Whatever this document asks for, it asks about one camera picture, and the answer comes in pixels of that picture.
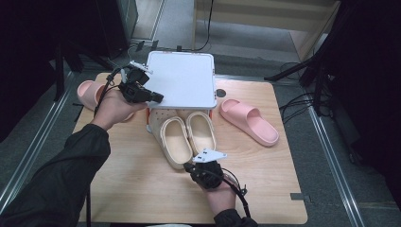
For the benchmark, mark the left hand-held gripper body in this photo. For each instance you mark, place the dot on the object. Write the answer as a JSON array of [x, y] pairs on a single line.
[[135, 91]]

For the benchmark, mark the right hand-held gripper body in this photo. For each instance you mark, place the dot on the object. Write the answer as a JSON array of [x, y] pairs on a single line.
[[205, 176]]

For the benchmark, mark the black round table grommet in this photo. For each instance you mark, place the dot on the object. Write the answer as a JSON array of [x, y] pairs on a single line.
[[220, 93]]

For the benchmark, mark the black tripod stand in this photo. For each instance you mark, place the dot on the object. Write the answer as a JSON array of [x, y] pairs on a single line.
[[315, 66]]

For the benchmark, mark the light wooden furniture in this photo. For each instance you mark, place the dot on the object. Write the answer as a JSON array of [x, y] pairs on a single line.
[[268, 15]]

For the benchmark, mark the pink slipper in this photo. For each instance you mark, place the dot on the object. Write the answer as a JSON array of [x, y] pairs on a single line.
[[88, 91], [252, 121]]

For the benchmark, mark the white shoe rack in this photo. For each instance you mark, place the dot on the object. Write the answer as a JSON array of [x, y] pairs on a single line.
[[181, 78]]

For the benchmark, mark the person's right hand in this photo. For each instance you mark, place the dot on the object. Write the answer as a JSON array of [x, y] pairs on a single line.
[[222, 197]]

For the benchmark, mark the person's left hand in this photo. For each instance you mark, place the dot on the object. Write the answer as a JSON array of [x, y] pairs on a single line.
[[113, 108]]

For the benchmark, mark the beige clog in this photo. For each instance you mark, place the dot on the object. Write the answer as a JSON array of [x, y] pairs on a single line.
[[175, 145], [201, 132]]

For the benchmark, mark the black curtain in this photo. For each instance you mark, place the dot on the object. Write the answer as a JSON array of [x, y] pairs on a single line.
[[372, 78]]

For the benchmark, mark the black cabinet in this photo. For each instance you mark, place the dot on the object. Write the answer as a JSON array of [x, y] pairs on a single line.
[[113, 25]]

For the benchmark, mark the metal floor rail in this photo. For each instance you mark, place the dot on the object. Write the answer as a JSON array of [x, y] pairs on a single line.
[[334, 164], [38, 138]]

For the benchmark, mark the grey floor tape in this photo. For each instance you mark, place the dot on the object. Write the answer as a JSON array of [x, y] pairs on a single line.
[[298, 196]]

